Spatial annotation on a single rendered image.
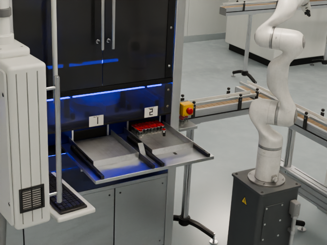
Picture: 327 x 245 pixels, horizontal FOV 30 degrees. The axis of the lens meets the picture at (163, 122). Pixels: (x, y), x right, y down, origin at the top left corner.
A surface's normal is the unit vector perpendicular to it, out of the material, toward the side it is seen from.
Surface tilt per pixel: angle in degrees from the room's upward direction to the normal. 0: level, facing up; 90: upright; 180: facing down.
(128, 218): 90
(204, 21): 90
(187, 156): 0
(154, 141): 0
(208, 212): 0
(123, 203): 90
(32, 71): 90
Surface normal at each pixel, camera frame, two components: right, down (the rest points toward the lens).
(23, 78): 0.57, 0.33
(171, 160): 0.04, -0.93
